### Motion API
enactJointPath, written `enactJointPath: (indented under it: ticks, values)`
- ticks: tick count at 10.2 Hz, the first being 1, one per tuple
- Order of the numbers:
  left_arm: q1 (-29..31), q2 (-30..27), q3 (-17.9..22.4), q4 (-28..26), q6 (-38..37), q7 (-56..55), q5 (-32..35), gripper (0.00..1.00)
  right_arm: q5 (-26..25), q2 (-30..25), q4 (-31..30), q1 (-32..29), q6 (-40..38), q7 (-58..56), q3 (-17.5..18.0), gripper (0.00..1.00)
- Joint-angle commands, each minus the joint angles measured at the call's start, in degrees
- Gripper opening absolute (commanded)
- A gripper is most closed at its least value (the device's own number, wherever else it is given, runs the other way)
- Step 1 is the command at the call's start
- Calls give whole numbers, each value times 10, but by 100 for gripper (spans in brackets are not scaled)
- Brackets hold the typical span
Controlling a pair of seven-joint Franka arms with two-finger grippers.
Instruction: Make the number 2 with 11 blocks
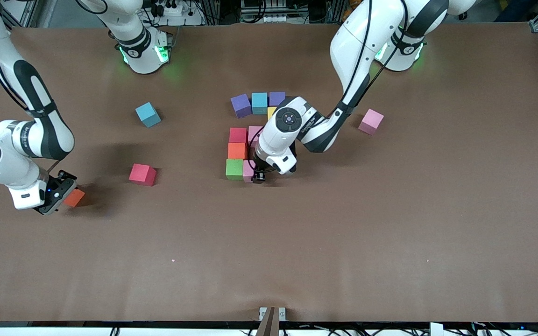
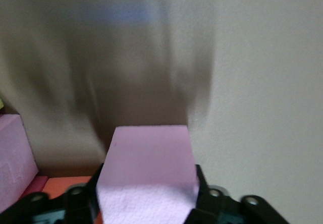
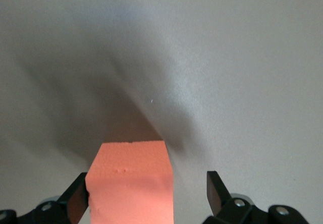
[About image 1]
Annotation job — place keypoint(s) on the table cover sheet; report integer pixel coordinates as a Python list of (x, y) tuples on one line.
[(269, 261)]

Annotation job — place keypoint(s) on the light pink foam cube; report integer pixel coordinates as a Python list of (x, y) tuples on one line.
[(247, 172)]

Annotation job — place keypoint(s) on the blue foam cube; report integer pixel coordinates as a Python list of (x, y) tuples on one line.
[(259, 102), (146, 112)]

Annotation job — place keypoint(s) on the red foam cube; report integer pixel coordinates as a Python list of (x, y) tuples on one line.
[(141, 172), (238, 135)]

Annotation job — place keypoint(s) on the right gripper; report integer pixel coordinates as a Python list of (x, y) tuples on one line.
[(62, 179)]

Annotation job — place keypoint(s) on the white electrical box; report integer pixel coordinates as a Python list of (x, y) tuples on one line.
[(276, 17)]

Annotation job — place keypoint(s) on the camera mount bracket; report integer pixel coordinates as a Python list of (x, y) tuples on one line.
[(269, 326)]

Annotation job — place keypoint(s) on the green foam cube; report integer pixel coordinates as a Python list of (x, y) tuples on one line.
[(234, 169)]

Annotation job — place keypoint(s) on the orange foam cube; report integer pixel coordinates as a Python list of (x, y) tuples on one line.
[(74, 198), (237, 150)]

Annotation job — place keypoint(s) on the white power strip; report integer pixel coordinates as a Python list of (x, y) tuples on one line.
[(180, 21)]

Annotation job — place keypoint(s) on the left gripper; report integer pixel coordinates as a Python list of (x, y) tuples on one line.
[(258, 171)]

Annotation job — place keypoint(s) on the yellow foam cube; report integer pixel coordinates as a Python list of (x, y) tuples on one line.
[(271, 112)]

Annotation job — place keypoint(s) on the purple foam cube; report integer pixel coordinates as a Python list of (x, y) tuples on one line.
[(241, 105), (277, 98)]

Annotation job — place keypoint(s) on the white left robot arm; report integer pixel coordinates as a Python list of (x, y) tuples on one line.
[(357, 42)]

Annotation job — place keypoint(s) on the notched pink foam cube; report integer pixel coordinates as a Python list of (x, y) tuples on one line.
[(253, 133)]

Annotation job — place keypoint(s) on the dusky pink foam cube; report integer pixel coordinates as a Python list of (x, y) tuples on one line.
[(371, 121)]

